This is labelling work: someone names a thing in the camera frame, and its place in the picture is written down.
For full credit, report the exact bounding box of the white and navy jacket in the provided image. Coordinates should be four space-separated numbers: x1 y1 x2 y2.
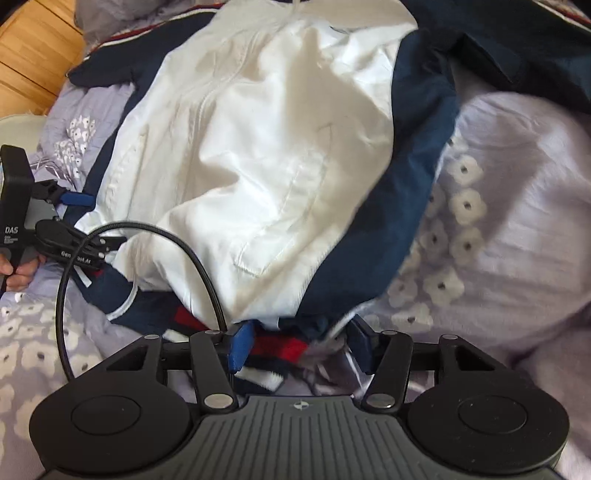
67 0 591 398

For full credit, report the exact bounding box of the wooden wardrobe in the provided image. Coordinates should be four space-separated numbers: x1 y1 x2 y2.
0 0 88 118

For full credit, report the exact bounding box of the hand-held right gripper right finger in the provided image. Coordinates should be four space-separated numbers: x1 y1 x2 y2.
346 315 498 412

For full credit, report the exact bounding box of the black cable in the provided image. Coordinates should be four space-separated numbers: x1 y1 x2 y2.
58 222 229 381

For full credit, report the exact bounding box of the person's left hand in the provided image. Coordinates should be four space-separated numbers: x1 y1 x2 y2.
0 254 48 292

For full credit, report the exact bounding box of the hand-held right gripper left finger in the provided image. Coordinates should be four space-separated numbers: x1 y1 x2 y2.
104 320 256 413

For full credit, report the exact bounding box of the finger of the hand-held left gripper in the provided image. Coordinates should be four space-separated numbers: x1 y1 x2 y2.
34 179 95 208
35 220 127 269

